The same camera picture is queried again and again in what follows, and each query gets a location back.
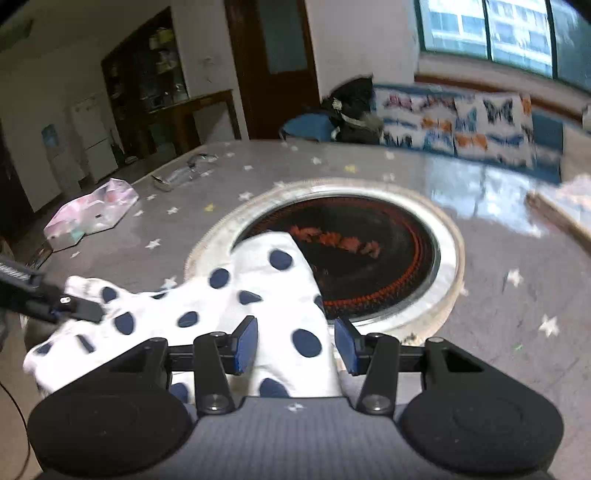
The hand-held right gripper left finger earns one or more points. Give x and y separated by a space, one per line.
247 345

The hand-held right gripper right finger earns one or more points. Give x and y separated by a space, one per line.
344 345

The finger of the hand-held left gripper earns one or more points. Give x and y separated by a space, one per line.
83 309

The white navy polka dot pants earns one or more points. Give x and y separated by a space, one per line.
277 295

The pink white plastic bag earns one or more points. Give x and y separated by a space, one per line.
92 212

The round black table heater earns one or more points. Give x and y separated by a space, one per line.
392 240

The water dispenser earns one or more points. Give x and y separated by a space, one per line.
57 157

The grey star print tablecloth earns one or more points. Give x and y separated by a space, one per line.
508 323

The clear plastic bag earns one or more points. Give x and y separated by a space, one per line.
184 174

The white refrigerator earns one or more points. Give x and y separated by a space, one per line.
94 134

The black bag pile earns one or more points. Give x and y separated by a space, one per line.
351 106

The dark wooden desk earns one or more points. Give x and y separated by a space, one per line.
207 99

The dark glass cabinet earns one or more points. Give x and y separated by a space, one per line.
138 69

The butterfly print cushion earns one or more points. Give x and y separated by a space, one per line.
461 124

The dark wooden door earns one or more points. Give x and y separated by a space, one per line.
254 92

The blue sofa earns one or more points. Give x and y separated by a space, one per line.
547 134

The green framed window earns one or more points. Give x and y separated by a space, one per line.
461 23

